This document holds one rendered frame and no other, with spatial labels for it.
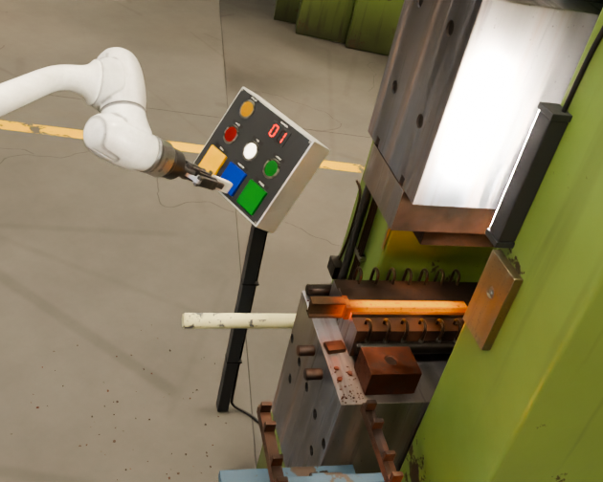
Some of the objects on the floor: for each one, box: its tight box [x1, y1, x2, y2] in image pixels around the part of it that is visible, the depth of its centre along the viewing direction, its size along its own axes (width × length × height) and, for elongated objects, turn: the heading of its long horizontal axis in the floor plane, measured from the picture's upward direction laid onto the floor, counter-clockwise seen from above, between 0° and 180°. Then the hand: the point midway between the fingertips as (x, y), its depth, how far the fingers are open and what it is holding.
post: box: [216, 224, 266, 412], centre depth 236 cm, size 4×4×108 cm
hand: (219, 184), depth 187 cm, fingers closed
